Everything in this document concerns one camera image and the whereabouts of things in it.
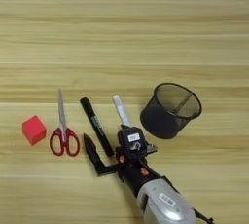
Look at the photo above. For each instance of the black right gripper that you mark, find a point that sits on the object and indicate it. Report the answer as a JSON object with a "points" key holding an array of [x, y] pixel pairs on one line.
{"points": [[136, 172]]}

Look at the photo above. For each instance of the black marker pen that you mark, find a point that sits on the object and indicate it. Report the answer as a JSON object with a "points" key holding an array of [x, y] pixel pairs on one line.
{"points": [[95, 124]]}

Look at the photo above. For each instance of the silver white pen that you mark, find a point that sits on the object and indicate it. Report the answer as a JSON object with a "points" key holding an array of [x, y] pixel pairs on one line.
{"points": [[121, 111]]}

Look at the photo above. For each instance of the black mesh pen cup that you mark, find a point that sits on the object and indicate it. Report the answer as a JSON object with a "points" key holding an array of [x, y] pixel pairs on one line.
{"points": [[159, 120]]}

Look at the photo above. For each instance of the red foam cube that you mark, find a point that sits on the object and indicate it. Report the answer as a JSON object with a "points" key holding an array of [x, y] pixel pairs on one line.
{"points": [[34, 130]]}

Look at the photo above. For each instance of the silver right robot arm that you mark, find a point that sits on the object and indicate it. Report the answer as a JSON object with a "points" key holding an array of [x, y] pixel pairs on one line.
{"points": [[165, 205]]}

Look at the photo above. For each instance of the black box with white label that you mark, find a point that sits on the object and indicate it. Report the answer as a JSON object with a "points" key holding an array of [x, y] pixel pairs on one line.
{"points": [[124, 140]]}

